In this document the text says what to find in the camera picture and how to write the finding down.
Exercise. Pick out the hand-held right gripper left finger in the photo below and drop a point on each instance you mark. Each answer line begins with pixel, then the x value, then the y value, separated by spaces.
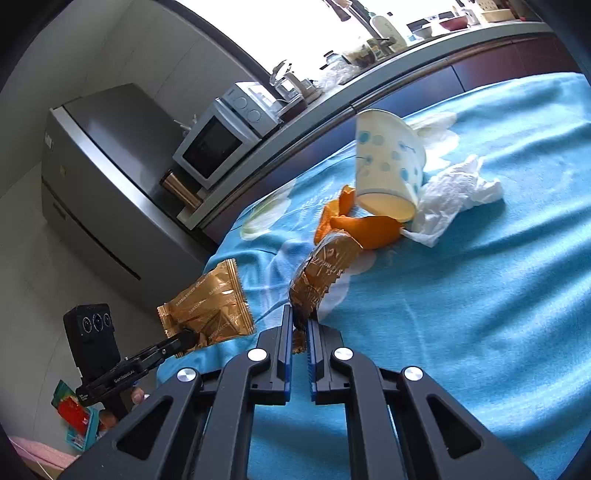
pixel 287 360

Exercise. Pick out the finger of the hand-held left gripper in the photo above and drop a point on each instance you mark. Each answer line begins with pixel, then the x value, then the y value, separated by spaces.
pixel 175 345

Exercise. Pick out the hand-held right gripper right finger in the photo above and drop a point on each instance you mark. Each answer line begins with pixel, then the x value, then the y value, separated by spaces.
pixel 312 360

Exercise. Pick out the gold snack wrapper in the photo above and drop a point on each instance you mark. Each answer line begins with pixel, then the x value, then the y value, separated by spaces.
pixel 210 304
pixel 323 272

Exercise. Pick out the orange peel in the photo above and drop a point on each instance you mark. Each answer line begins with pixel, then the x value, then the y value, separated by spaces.
pixel 364 230

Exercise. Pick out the white tissue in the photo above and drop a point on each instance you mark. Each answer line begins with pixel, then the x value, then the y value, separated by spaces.
pixel 452 198

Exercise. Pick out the person's left hand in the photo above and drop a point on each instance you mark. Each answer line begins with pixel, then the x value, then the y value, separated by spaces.
pixel 137 397

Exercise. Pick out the green snack packet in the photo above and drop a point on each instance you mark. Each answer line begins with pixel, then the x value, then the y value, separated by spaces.
pixel 69 401

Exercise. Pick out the blue floral blanket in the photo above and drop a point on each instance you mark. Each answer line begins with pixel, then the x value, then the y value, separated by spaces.
pixel 461 323

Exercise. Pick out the bronze travel mug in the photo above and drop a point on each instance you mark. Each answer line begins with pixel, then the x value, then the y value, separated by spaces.
pixel 184 189

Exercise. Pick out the grey refrigerator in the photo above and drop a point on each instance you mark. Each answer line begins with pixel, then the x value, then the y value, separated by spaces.
pixel 106 184

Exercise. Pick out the white microwave oven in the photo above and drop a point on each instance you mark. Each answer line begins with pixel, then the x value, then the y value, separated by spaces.
pixel 212 143

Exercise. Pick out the dotted white paper cup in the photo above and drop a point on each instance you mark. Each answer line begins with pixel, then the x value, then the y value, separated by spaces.
pixel 390 161

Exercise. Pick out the glass electric kettle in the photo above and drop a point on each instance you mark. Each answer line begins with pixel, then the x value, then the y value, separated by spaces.
pixel 293 83

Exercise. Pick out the clear plastic bag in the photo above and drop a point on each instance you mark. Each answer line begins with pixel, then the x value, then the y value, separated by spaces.
pixel 339 76

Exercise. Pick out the kitchen window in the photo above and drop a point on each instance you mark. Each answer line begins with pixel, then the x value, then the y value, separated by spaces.
pixel 277 37

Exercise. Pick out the white soap bottle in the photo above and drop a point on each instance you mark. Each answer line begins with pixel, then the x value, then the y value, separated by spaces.
pixel 388 30

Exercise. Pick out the white bowl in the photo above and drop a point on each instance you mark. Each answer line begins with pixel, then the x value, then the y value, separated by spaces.
pixel 425 31

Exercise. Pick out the red bowl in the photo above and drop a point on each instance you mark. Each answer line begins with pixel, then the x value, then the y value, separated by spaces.
pixel 453 22

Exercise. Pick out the cream cutting board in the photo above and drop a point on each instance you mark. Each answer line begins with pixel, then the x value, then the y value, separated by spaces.
pixel 497 14

